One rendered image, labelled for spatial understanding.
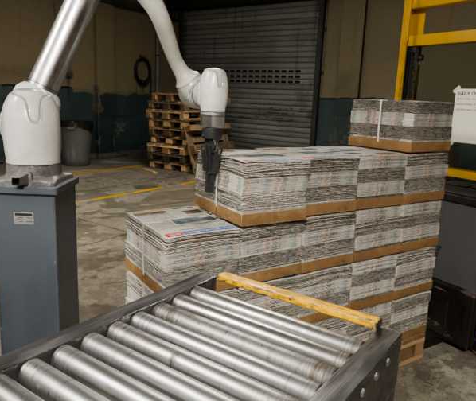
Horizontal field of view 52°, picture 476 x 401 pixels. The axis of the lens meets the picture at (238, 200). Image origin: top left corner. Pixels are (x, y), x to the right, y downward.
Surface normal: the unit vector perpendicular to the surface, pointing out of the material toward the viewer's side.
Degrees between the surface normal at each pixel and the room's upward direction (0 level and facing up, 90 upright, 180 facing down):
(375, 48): 90
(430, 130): 90
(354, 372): 0
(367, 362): 0
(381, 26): 90
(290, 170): 90
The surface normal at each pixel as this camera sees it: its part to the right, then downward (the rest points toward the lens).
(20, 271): 0.00, 0.21
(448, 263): -0.84, 0.08
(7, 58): 0.81, 0.15
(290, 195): 0.51, 0.20
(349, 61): -0.59, 0.15
